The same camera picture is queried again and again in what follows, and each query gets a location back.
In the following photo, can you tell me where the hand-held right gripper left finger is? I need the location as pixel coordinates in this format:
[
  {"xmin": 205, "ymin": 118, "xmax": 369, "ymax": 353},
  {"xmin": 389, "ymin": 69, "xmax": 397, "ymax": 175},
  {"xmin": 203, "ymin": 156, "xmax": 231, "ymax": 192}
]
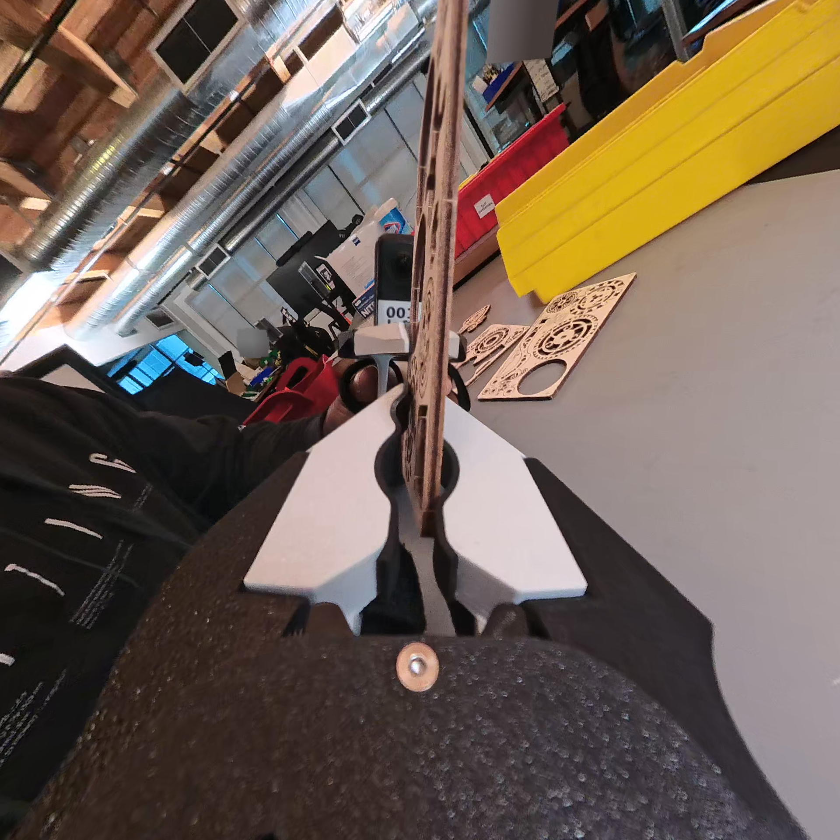
[{"xmin": 243, "ymin": 384, "xmax": 409, "ymax": 636}]

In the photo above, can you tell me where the white box with blue label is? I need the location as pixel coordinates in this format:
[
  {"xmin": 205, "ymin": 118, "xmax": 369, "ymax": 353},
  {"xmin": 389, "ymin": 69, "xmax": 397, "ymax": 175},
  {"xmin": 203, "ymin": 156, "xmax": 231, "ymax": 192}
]
[{"xmin": 327, "ymin": 197, "xmax": 416, "ymax": 319}]

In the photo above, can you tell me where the silver ventilation duct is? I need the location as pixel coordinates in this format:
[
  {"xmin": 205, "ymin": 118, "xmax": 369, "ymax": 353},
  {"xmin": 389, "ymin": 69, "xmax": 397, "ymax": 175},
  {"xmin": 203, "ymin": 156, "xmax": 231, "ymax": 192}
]
[
  {"xmin": 13, "ymin": 0, "xmax": 368, "ymax": 270},
  {"xmin": 66, "ymin": 59, "xmax": 434, "ymax": 337}
]

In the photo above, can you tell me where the person's left hand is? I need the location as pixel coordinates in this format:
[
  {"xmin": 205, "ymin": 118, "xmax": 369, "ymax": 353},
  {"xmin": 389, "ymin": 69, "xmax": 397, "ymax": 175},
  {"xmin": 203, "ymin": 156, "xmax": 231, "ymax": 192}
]
[{"xmin": 323, "ymin": 360, "xmax": 383, "ymax": 435}]

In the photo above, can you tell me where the wooden sheet with large gears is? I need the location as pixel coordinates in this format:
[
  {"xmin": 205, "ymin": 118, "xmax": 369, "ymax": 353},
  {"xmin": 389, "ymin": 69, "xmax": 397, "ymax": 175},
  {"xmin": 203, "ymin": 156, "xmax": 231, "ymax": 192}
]
[{"xmin": 478, "ymin": 272, "xmax": 637, "ymax": 401}]

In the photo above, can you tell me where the red plastic bin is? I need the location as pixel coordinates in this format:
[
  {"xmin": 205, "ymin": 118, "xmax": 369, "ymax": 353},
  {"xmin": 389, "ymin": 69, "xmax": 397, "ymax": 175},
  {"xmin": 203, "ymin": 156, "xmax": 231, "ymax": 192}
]
[{"xmin": 455, "ymin": 104, "xmax": 569, "ymax": 253}]

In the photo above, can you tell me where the grey desk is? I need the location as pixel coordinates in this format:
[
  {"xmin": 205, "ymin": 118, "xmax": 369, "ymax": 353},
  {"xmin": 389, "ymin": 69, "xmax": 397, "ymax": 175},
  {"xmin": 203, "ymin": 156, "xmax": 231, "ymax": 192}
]
[{"xmin": 420, "ymin": 151, "xmax": 840, "ymax": 840}]

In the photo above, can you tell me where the wooden sheet with round holes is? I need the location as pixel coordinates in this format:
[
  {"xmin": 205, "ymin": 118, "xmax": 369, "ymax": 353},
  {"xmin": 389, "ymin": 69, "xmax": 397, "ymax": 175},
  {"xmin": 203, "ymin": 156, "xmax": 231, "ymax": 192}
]
[{"xmin": 406, "ymin": 0, "xmax": 471, "ymax": 538}]

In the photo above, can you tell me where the person's left forearm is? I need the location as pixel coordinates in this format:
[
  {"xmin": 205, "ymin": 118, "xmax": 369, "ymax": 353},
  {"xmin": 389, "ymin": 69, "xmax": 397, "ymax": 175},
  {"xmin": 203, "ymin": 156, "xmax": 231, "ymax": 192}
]
[{"xmin": 128, "ymin": 400, "xmax": 329, "ymax": 529}]

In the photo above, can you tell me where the wooden sheet with curved cutout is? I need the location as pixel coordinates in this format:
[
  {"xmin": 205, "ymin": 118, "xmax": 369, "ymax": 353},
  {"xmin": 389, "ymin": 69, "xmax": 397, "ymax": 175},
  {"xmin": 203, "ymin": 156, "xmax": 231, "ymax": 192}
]
[{"xmin": 453, "ymin": 323, "xmax": 530, "ymax": 386}]

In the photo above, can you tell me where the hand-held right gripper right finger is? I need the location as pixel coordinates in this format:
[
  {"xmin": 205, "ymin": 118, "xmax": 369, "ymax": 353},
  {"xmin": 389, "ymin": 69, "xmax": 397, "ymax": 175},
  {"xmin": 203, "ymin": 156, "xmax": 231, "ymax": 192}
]
[{"xmin": 430, "ymin": 394, "xmax": 589, "ymax": 636}]

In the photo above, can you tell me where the person's black printed shirt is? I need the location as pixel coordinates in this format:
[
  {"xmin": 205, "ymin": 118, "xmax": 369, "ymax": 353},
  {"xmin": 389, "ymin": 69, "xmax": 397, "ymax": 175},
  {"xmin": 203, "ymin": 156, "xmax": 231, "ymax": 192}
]
[{"xmin": 0, "ymin": 377, "xmax": 217, "ymax": 805}]

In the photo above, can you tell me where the yellow plastic bin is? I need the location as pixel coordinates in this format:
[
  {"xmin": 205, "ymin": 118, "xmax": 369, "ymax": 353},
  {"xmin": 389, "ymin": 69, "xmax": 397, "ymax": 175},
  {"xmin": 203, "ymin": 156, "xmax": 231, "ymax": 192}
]
[{"xmin": 494, "ymin": 0, "xmax": 840, "ymax": 304}]

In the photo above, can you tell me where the black monitor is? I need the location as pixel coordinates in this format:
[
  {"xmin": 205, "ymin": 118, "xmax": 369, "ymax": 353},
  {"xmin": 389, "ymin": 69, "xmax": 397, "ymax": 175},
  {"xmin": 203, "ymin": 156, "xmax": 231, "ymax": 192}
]
[{"xmin": 266, "ymin": 230, "xmax": 358, "ymax": 316}]

